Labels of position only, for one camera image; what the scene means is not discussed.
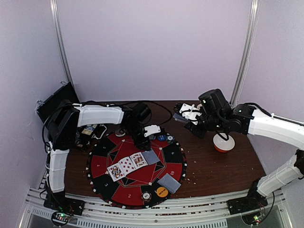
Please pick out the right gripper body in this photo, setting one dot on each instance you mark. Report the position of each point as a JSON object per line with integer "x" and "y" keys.
{"x": 194, "y": 128}

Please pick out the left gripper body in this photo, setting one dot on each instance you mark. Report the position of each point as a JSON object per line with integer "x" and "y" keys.
{"x": 139, "y": 143}

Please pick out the face-down blue community card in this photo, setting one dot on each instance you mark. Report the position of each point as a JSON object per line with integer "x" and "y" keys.
{"x": 150, "y": 157}

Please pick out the face-up queen card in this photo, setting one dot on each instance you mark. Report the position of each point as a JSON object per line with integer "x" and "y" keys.
{"x": 138, "y": 160}

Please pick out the blue small blind button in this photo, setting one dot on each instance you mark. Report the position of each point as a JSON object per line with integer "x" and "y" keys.
{"x": 161, "y": 137}

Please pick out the deck of blue cards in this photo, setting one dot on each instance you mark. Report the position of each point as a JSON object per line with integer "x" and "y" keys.
{"x": 179, "y": 118}

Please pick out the face-up nine card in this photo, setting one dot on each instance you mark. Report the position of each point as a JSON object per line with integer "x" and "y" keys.
{"x": 127, "y": 165}

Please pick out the face-up king card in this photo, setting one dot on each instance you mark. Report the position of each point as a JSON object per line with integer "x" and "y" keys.
{"x": 115, "y": 172}

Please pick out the small pile of dealt cards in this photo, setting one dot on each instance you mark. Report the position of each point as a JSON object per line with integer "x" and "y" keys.
{"x": 169, "y": 183}

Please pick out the red poker chip stack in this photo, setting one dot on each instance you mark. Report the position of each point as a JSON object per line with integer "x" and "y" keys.
{"x": 146, "y": 196}

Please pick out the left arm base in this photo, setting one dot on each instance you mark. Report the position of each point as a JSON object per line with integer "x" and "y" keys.
{"x": 67, "y": 205}

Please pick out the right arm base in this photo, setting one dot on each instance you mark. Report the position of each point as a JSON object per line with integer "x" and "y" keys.
{"x": 245, "y": 204}

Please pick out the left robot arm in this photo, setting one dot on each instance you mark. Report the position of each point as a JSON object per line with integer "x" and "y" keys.
{"x": 129, "y": 118}

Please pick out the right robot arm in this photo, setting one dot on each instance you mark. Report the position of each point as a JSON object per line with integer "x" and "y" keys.
{"x": 216, "y": 114}

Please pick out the Texas Hold'em card box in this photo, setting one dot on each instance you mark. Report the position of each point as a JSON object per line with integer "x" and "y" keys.
{"x": 89, "y": 129}

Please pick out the white and orange bowl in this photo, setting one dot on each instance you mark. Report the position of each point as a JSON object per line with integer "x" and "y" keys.
{"x": 223, "y": 146}

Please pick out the round poker table mat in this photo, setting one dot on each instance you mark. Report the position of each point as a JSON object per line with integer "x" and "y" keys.
{"x": 129, "y": 178}

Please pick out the orange big blind button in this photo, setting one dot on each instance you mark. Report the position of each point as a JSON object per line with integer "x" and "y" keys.
{"x": 162, "y": 192}

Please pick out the black poker set case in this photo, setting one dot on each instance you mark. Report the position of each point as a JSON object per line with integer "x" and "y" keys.
{"x": 55, "y": 112}

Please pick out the right aluminium frame post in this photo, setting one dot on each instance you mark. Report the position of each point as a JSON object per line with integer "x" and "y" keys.
{"x": 251, "y": 29}

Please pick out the aluminium frame post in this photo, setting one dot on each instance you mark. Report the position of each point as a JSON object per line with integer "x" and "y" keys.
{"x": 60, "y": 41}
{"x": 251, "y": 29}

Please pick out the front aluminium rail frame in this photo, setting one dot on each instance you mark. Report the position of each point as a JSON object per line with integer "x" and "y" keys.
{"x": 196, "y": 212}

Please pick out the left aluminium frame post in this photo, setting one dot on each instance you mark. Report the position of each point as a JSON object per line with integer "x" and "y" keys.
{"x": 60, "y": 41}

